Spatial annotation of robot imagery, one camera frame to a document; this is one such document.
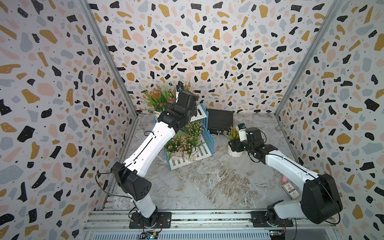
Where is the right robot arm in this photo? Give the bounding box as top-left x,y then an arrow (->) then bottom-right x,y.
228,124 -> 343,227

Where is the red flower pot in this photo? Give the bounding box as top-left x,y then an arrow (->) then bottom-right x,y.
175,82 -> 192,93
142,86 -> 176,116

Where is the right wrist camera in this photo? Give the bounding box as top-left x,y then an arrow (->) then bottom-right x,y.
236,123 -> 247,142

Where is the small printed card box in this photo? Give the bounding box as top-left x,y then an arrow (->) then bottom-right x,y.
282,182 -> 302,200

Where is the orange flower pot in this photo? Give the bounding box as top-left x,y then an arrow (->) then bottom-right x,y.
227,126 -> 243,158

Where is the blue white two-tier rack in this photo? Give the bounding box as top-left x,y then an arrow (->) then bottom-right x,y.
163,105 -> 215,170

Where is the pink toy microphone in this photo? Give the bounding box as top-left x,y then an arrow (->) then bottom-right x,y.
282,176 -> 288,184

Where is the right aluminium corner post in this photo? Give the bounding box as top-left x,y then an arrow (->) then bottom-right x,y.
274,0 -> 343,117

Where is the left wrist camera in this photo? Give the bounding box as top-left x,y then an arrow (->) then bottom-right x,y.
176,81 -> 184,93

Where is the black ribbed carrying case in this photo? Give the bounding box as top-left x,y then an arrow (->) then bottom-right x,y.
207,109 -> 233,135

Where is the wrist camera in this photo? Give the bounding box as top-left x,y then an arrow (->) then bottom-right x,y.
236,123 -> 247,142
176,81 -> 184,93

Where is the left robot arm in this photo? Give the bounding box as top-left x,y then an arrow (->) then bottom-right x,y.
106,90 -> 199,229

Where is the left aluminium corner post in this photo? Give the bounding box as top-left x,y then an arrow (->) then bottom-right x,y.
78,0 -> 138,118

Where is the pink flower pot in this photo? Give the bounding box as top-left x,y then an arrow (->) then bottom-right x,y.
182,137 -> 204,162
183,121 -> 204,138
164,136 -> 184,160

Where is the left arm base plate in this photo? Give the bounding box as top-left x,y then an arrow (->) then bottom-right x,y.
129,211 -> 172,230

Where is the aluminium corner post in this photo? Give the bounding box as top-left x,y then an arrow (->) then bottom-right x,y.
274,0 -> 343,117
78,0 -> 138,118

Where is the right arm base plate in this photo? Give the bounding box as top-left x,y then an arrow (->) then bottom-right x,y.
251,211 -> 294,228

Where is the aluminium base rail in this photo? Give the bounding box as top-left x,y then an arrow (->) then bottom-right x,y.
82,210 -> 342,240

